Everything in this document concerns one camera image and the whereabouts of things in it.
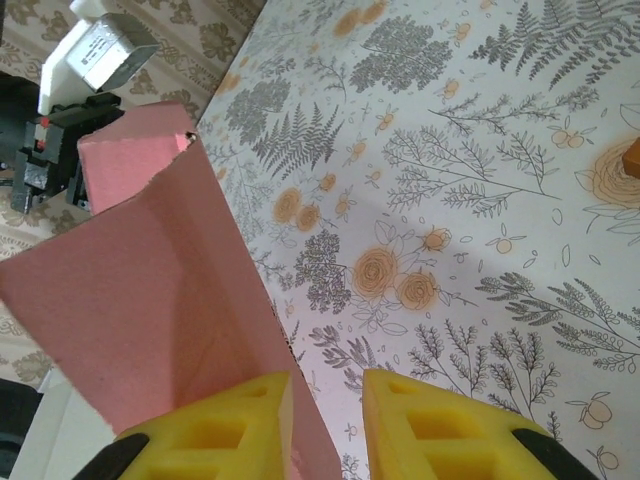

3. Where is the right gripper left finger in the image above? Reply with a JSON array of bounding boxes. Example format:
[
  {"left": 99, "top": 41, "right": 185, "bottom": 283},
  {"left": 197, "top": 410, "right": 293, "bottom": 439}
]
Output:
[{"left": 99, "top": 372, "right": 294, "bottom": 480}]

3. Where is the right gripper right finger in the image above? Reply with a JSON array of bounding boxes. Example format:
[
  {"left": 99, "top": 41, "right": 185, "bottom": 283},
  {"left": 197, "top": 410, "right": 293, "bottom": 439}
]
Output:
[{"left": 362, "top": 369, "right": 601, "bottom": 480}]

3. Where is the pink paper box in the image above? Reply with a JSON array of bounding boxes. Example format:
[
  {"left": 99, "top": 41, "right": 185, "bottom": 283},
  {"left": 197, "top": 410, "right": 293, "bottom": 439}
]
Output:
[{"left": 0, "top": 99, "right": 344, "bottom": 480}]

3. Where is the brown wooden box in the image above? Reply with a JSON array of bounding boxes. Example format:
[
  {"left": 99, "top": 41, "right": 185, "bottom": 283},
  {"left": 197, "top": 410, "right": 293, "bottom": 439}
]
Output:
[{"left": 621, "top": 135, "right": 640, "bottom": 182}]

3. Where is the floral table cover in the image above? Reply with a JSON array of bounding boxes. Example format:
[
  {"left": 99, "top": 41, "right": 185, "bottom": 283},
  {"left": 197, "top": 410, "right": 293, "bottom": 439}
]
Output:
[{"left": 192, "top": 0, "right": 640, "bottom": 480}]

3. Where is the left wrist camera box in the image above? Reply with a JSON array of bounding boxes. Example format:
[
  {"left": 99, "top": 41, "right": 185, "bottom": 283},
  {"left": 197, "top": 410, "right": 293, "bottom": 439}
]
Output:
[{"left": 38, "top": 0, "right": 162, "bottom": 117}]

